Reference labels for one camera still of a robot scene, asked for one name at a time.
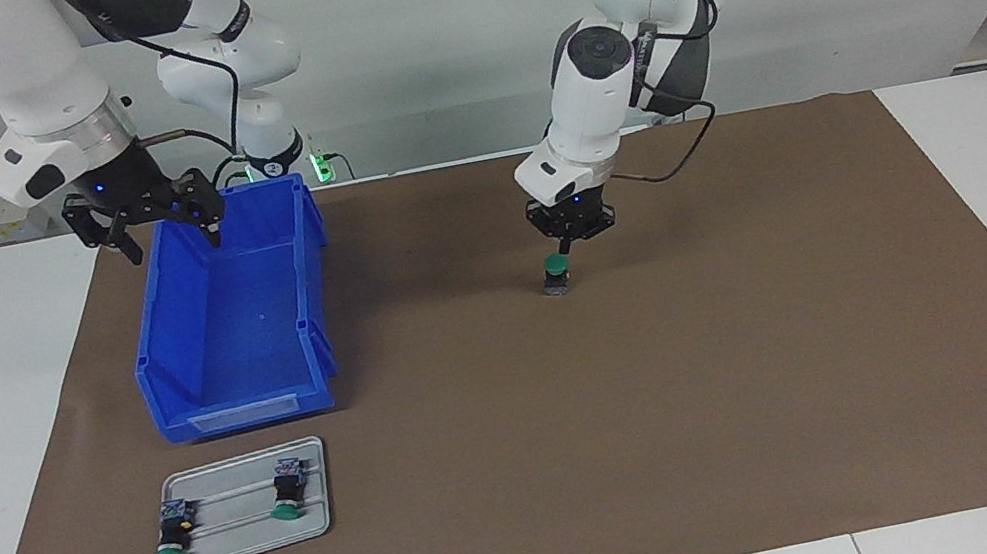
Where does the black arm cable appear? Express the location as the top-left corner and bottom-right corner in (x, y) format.
(582, 0), (732, 192)
(57, 0), (254, 182)

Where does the brown table mat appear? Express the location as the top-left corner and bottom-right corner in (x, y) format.
(0, 66), (987, 554)

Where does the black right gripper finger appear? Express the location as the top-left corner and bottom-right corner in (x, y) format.
(61, 187), (145, 277)
(166, 163), (233, 254)

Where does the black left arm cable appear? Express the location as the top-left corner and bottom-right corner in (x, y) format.
(582, 0), (732, 192)

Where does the grey metal tray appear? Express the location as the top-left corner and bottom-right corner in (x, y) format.
(139, 434), (343, 554)

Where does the green lit base connector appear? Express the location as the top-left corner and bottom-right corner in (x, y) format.
(304, 128), (355, 188)

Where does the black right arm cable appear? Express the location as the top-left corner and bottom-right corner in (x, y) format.
(57, 0), (254, 182)

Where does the black right base cable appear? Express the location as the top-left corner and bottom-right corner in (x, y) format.
(207, 153), (254, 190)

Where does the green push button switch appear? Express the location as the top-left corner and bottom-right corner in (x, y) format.
(261, 455), (313, 525)
(539, 251), (577, 299)
(142, 495), (205, 554)

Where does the blue plastic storage bin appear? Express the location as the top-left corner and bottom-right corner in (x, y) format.
(105, 168), (360, 450)

